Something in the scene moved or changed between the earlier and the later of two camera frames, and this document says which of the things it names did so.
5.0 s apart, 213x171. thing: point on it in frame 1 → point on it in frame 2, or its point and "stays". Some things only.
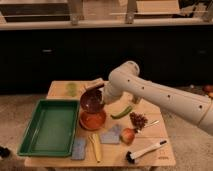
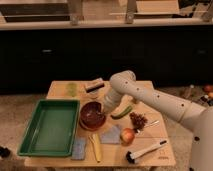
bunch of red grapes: x=138 y=121 stays
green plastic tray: x=52 y=129 stays
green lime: x=71 y=89 stays
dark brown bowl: x=91 y=101 → x=92 y=115
